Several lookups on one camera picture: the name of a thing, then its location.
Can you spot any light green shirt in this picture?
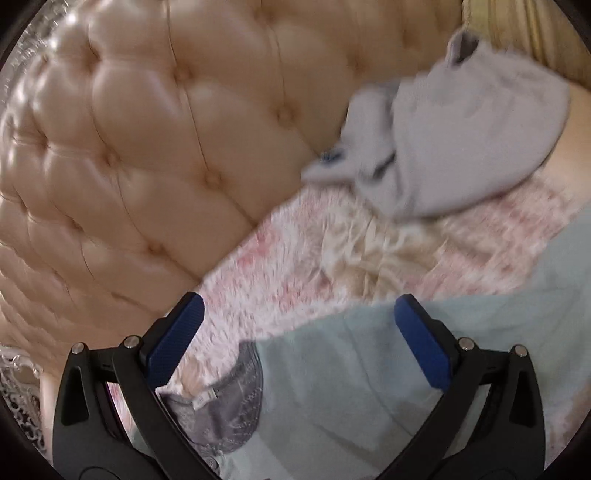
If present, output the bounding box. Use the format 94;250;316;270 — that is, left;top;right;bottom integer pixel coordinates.
134;217;591;480

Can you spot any white openwork screen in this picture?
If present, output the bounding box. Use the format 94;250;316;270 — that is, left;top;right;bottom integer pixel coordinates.
0;344;47;455

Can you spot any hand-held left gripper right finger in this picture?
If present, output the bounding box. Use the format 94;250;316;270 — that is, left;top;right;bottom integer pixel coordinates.
383;294;548;480

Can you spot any grey garment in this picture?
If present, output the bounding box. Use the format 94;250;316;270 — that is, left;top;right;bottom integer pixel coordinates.
302;30;571;220

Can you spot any beige tufted leather sofa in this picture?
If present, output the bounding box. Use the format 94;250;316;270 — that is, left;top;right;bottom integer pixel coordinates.
0;0;591;462

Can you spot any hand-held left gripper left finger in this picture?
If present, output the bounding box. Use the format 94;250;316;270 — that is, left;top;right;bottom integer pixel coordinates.
52;292;218;480

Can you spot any striped yellow pillow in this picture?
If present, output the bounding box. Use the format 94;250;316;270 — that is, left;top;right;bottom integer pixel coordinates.
462;0;591;86

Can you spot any pink floral blanket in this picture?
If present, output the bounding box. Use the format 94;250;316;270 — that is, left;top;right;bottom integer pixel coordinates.
106;180;591;416

